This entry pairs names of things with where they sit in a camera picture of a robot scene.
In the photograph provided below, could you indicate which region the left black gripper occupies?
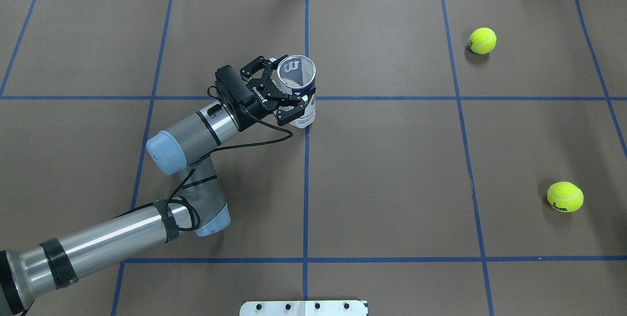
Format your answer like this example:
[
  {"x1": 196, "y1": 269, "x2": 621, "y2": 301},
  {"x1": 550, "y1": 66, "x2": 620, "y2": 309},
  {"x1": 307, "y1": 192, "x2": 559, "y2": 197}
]
[{"x1": 240, "y1": 54, "x2": 316, "y2": 127}]

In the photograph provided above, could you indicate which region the clear tennis ball tube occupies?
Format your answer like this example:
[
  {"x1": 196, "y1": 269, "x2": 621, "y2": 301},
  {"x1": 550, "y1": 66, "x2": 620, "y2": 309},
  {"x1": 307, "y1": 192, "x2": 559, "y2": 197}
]
[{"x1": 276, "y1": 55, "x2": 316, "y2": 129}]

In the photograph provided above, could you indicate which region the yellow tennis ball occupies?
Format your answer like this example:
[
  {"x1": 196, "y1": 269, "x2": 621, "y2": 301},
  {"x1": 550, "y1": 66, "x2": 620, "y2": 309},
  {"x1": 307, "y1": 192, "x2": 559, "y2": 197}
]
[
  {"x1": 546, "y1": 181, "x2": 584, "y2": 213},
  {"x1": 468, "y1": 27, "x2": 497, "y2": 55}
]

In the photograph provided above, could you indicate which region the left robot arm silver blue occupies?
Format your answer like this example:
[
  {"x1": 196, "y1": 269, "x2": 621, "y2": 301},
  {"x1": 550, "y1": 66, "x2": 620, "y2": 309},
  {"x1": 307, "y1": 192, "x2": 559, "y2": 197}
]
[{"x1": 1, "y1": 54, "x2": 316, "y2": 316}]

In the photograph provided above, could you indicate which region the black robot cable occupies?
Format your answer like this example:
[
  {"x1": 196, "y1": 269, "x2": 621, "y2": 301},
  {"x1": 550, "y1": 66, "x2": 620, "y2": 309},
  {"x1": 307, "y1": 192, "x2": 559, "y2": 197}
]
[{"x1": 162, "y1": 86, "x2": 293, "y2": 232}]

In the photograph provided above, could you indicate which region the white camera post with base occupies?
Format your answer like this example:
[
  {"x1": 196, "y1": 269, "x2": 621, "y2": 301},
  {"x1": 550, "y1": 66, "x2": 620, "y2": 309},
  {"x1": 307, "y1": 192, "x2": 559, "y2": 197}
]
[{"x1": 239, "y1": 300, "x2": 369, "y2": 316}]

